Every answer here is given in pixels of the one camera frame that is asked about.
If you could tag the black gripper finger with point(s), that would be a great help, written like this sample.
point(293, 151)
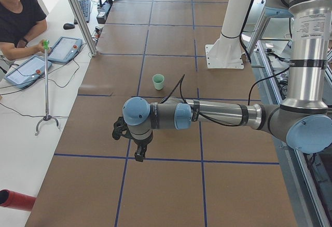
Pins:
point(140, 154)

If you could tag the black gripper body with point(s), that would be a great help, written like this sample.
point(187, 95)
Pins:
point(142, 142)

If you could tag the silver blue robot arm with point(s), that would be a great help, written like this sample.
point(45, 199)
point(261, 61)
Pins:
point(301, 120)

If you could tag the person's hand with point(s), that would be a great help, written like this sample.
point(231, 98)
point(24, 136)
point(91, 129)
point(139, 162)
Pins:
point(39, 47)

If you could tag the green cup on table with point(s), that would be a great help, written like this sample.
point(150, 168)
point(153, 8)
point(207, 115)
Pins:
point(158, 81)

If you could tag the blue teach pendant far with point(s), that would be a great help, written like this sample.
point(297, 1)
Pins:
point(64, 50)

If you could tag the blue teach pendant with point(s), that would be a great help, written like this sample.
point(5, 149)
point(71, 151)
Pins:
point(64, 50)
point(27, 73)

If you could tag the blue teach pendant near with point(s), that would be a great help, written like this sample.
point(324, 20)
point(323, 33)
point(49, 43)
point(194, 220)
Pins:
point(27, 73)

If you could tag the black power strip box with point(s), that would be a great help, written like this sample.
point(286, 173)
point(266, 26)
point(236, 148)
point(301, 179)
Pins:
point(103, 12)

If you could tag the red tube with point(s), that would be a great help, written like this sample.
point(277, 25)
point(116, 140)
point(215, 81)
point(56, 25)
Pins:
point(15, 200)

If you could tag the metal reacher grabber stick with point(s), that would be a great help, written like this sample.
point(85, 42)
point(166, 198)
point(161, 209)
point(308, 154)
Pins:
point(47, 116)

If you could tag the black computer mouse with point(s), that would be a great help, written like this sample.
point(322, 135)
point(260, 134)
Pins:
point(68, 26)

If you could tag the black keyboard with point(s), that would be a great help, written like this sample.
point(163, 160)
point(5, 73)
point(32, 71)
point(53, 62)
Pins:
point(85, 6)

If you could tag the person in black shirt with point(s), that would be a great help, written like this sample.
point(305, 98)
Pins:
point(21, 22)

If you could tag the aluminium frame post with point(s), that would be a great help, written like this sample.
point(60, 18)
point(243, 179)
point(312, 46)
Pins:
point(76, 9)

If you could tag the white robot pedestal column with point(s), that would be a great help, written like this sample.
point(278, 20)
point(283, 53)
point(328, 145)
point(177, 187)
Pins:
point(226, 52)

